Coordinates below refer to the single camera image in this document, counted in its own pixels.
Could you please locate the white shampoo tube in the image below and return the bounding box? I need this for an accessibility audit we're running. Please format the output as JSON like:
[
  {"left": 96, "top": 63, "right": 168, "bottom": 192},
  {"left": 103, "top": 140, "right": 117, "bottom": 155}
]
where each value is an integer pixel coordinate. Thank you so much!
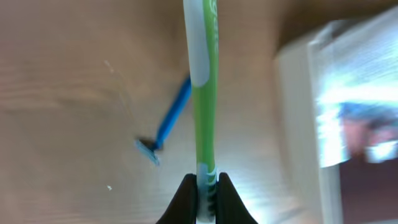
[{"left": 308, "top": 6, "right": 397, "bottom": 168}]

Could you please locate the blue disposable razor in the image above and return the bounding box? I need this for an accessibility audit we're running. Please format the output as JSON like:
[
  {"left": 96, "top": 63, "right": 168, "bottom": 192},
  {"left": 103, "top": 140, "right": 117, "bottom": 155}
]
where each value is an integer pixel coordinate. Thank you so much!
[{"left": 134, "top": 76, "right": 192, "bottom": 166}]

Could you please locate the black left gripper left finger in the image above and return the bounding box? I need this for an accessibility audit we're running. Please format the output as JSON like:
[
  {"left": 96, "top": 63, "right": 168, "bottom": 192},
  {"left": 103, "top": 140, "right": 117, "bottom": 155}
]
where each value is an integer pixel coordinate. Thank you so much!
[{"left": 156, "top": 174, "right": 198, "bottom": 224}]

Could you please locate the white box with red bottom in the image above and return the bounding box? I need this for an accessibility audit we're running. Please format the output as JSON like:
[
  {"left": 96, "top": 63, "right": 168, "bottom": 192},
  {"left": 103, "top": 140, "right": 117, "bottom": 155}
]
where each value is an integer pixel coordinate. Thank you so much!
[{"left": 277, "top": 25, "right": 397, "bottom": 223}]

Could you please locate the green white toothbrush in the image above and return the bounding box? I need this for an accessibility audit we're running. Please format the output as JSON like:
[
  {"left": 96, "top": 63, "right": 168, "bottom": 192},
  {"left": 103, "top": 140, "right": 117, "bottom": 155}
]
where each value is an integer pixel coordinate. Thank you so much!
[{"left": 183, "top": 0, "right": 219, "bottom": 223}]

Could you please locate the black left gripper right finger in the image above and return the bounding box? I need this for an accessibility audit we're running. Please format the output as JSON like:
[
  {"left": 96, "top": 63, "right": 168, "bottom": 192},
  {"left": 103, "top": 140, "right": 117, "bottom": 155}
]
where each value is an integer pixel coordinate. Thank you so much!
[{"left": 216, "top": 172, "right": 257, "bottom": 224}]

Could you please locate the dark blue spray bottle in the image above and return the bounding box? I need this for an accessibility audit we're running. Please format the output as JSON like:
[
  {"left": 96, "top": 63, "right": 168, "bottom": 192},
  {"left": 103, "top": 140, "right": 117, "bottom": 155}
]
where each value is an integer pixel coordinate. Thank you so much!
[{"left": 339, "top": 102, "right": 397, "bottom": 164}]

